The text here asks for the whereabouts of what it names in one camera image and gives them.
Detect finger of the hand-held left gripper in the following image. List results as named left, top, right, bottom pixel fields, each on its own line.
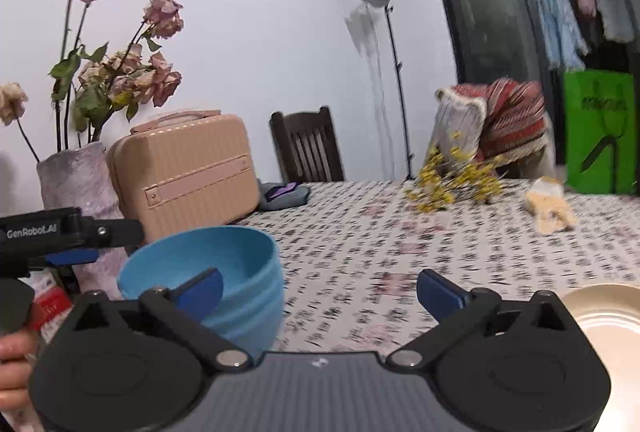
left=81, top=218, right=146, bottom=249
left=43, top=248, right=100, bottom=268

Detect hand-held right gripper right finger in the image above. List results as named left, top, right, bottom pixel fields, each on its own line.
left=385, top=268, right=594, bottom=373

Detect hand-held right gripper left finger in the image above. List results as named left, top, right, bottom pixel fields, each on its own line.
left=49, top=268, right=253, bottom=371

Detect blue bowl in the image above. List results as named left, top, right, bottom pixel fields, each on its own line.
left=202, top=277, right=287, bottom=359
left=200, top=257, right=285, bottom=338
left=117, top=226, right=282, bottom=313

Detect cream plate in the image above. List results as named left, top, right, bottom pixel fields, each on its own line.
left=560, top=284, right=640, bottom=432

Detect person's left hand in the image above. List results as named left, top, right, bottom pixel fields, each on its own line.
left=0, top=329, right=46, bottom=405

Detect red white packet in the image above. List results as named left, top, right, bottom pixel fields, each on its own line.
left=22, top=272, right=73, bottom=345

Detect pale purple textured vase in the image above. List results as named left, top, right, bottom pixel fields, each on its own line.
left=36, top=141, right=133, bottom=298

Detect pink ribbed suitcase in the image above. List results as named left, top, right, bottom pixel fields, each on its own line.
left=106, top=109, right=261, bottom=245

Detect yellow flower branches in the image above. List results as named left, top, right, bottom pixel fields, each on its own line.
left=405, top=129, right=508, bottom=215

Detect grey purple pouch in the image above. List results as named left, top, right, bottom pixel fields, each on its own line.
left=257, top=182, right=311, bottom=213

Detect yellow dotted work glove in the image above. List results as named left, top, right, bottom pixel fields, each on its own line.
left=524, top=177, right=578, bottom=235

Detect beige chair cover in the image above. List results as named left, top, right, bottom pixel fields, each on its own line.
left=515, top=112, right=558, bottom=180

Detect red patterned blanket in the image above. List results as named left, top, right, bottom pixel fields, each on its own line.
left=434, top=79, right=548, bottom=173

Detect dark wooden chair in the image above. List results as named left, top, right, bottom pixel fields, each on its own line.
left=269, top=107, right=346, bottom=184

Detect black light stand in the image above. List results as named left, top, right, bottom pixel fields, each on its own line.
left=382, top=4, right=416, bottom=180

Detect green paper bag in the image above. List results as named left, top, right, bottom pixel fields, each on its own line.
left=564, top=68, right=637, bottom=195

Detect light blue hanging garment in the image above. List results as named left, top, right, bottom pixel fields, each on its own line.
left=532, top=0, right=590, bottom=70

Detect white hanging garment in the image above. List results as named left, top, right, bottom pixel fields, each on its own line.
left=595, top=0, right=636, bottom=44

